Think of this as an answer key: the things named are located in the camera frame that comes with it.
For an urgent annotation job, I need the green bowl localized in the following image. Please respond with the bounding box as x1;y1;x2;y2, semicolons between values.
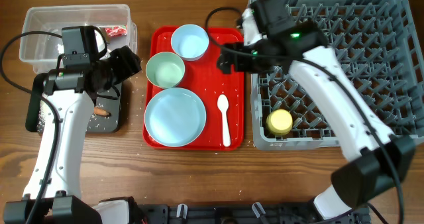
146;52;186;89

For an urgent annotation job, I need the light blue bowl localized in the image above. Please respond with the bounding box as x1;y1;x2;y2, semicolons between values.
171;24;209;61

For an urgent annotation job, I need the brown carrot piece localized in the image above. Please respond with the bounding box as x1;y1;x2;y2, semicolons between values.
93;107;110;117

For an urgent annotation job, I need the light blue plate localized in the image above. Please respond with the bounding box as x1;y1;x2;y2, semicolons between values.
144;87;207;148

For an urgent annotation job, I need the yellow plastic cup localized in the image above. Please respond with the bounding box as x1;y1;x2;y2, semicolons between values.
266;109;293;136

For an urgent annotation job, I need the white rice pile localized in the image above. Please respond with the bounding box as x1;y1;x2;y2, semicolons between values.
36;101;51;133

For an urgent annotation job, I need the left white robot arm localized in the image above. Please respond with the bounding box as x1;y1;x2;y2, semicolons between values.
3;26;144;223

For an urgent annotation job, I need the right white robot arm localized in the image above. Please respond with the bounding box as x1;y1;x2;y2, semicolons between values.
217;0;415;223

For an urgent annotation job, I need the black waste tray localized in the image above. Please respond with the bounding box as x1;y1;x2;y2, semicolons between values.
25;88;121;133

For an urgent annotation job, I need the grey dishwasher rack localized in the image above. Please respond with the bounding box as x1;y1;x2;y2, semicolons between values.
250;0;423;150

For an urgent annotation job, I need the red patterned wrapper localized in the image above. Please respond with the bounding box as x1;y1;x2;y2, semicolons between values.
104;25;128;37

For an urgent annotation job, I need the red plastic tray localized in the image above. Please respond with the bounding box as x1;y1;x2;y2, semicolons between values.
142;26;244;151

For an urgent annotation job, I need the white plastic spoon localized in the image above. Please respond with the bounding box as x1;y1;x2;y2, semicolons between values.
217;94;231;147

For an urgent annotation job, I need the clear plastic bin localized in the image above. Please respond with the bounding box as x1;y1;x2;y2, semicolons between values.
19;4;137;74

